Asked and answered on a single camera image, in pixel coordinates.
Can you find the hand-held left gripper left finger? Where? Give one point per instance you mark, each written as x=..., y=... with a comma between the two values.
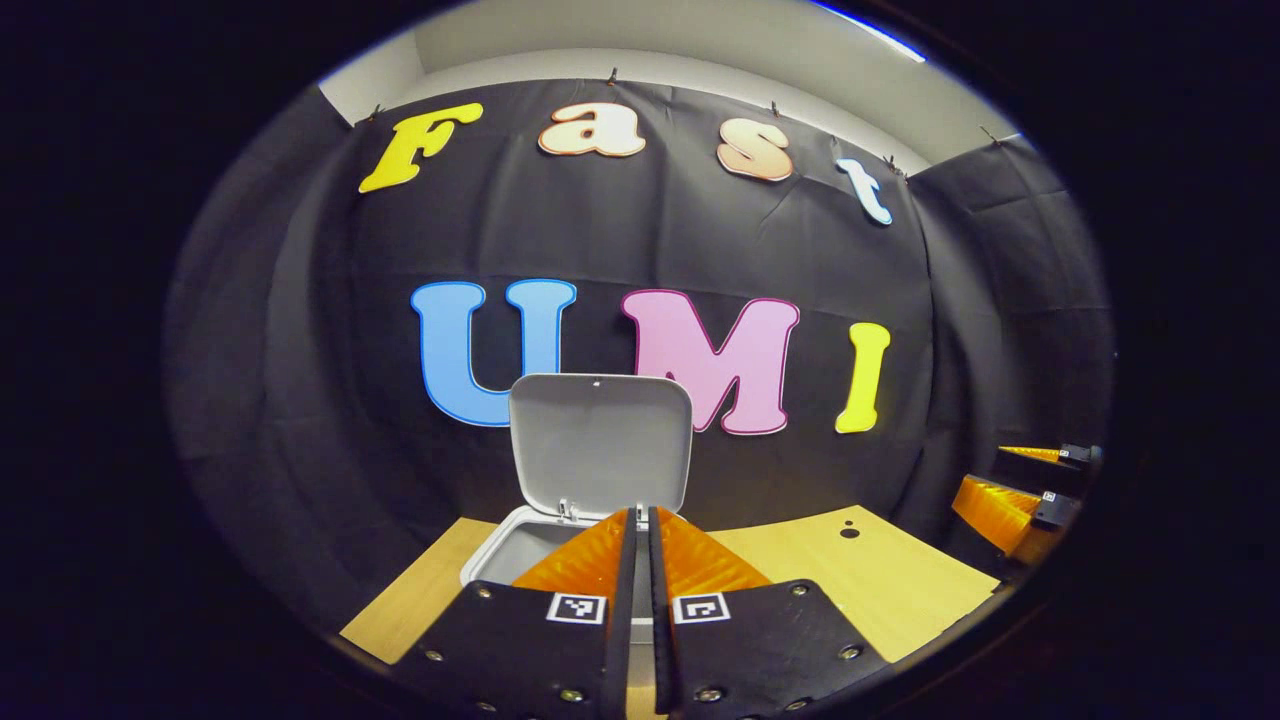
x=618, y=650

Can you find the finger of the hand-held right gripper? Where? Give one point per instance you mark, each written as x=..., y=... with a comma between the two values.
x=1075, y=455
x=995, y=510

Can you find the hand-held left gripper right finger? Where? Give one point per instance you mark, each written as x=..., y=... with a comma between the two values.
x=665, y=650

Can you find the white desktop garbage bin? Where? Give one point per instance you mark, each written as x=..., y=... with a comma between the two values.
x=600, y=440

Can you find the wooden desktop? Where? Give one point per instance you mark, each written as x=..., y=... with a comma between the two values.
x=870, y=590

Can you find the black backdrop cloth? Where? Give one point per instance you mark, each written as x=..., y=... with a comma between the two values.
x=600, y=220

